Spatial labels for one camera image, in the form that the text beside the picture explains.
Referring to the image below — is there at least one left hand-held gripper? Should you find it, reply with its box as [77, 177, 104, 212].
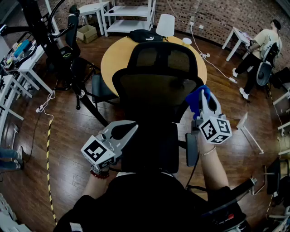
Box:
[81, 120, 139, 169]

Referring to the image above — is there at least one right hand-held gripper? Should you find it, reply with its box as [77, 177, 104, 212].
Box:
[191, 89, 233, 145]

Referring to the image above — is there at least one blue cloth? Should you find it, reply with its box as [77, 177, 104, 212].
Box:
[185, 85, 212, 121]

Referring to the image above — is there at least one black mesh office chair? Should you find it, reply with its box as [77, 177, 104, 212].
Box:
[112, 40, 204, 174]

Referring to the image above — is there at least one person's right forearm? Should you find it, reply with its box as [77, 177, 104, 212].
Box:
[197, 135, 231, 192]

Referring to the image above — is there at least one person's left forearm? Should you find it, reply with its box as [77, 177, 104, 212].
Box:
[81, 169, 111, 201]

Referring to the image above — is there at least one silver wristwatch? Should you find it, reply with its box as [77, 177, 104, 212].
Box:
[90, 164, 109, 175]

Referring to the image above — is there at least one black folding chair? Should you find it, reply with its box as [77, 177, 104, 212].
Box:
[90, 72, 120, 109]

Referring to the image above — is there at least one black and grey office chair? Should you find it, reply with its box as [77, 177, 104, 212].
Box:
[256, 42, 280, 87]

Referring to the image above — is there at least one round yellow wooden table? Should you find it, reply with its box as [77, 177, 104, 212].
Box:
[101, 35, 208, 96]

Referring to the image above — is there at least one person's black shirt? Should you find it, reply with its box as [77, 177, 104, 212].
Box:
[53, 171, 250, 232]

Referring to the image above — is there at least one black and yellow floor tape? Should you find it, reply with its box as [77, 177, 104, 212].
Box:
[46, 120, 58, 225]

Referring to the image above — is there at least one black chest-mounted device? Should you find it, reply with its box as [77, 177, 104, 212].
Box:
[201, 178, 258, 227]

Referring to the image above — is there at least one black bag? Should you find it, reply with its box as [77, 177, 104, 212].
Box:
[127, 29, 164, 43]

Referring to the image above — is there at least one cardboard box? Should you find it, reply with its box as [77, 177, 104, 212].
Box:
[76, 24, 98, 44]

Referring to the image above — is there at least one white shelf unit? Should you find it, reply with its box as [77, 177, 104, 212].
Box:
[99, 0, 157, 37]

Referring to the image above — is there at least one black office chair green trim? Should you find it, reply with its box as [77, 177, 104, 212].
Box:
[46, 4, 82, 75]

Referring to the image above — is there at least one black tripod stand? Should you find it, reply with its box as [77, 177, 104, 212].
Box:
[0, 0, 110, 127]

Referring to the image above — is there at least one white desk with colourful clutter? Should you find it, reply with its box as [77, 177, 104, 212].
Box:
[0, 38, 54, 98]

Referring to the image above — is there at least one small white table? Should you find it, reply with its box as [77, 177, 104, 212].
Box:
[78, 1, 111, 36]

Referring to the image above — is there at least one white table with plastic boxes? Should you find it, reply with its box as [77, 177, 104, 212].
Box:
[0, 192, 30, 232]

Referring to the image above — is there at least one thin silver bracelet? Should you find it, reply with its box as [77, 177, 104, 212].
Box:
[198, 145, 217, 157]

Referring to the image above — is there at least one white extension cable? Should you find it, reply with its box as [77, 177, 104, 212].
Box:
[166, 0, 238, 84]

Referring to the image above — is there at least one red bead bracelet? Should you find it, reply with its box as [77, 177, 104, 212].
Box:
[90, 170, 110, 180]

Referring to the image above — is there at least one white power strip with cable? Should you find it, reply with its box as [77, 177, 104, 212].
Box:
[35, 89, 56, 121]

